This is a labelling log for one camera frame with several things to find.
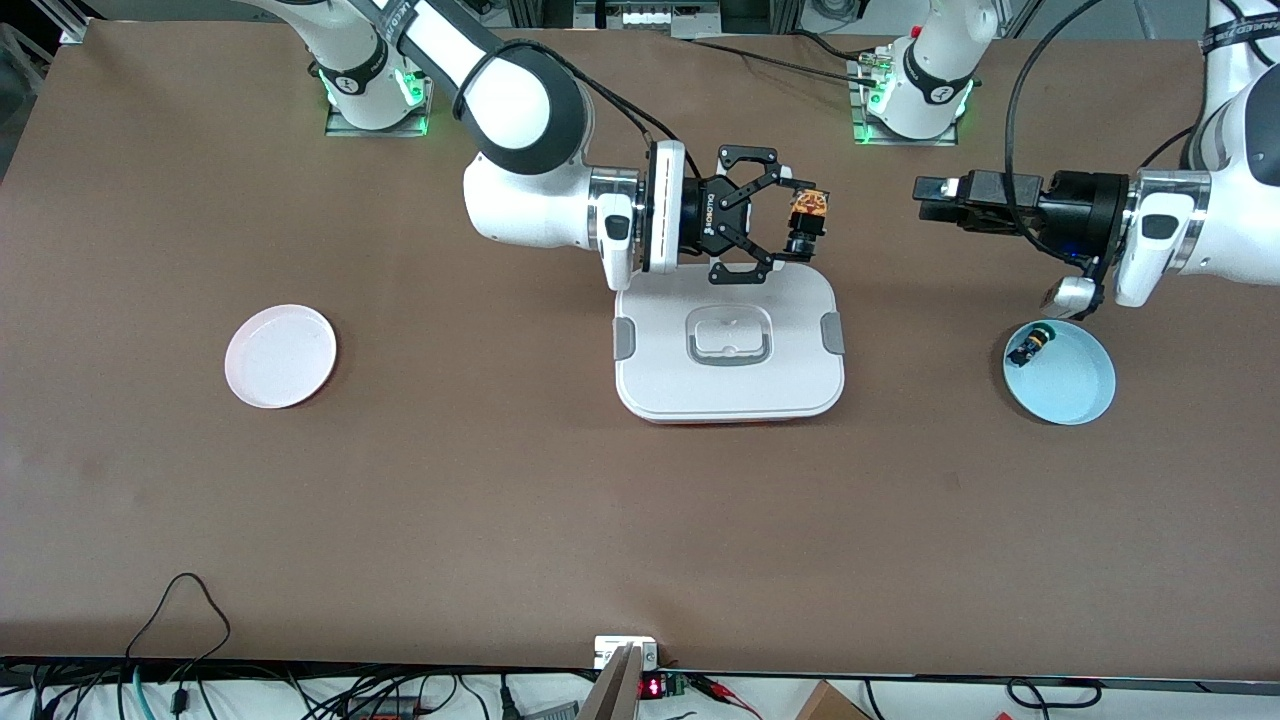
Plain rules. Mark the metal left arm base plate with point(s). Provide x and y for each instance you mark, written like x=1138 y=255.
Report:
x=870 y=140

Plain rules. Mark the white connector strip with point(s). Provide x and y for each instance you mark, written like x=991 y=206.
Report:
x=665 y=17

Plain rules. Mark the circuit board with red digits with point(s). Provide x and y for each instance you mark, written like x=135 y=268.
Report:
x=660 y=686

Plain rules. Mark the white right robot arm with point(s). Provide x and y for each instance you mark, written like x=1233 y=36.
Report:
x=520 y=110

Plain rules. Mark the light blue round plate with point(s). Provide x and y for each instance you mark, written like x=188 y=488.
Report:
x=1070 y=385

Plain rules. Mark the pink round plate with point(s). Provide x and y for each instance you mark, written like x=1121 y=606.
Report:
x=280 y=357

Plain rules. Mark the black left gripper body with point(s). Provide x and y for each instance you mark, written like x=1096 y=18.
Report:
x=1085 y=212

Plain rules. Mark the orange push-button switch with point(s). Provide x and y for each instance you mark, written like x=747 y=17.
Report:
x=806 y=215

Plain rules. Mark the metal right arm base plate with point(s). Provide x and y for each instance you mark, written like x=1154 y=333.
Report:
x=340 y=128

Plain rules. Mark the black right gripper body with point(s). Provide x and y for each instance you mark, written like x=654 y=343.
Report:
x=703 y=217

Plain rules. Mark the brown cardboard box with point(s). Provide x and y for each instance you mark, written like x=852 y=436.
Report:
x=828 y=703

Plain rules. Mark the green push-button switch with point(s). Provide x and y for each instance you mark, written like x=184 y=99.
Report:
x=1032 y=344

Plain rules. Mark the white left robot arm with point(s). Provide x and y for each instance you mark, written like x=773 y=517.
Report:
x=1230 y=200

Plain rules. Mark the grey metal bracket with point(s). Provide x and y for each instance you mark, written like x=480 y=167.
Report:
x=615 y=690

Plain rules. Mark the small white device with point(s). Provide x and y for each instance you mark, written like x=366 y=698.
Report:
x=605 y=648

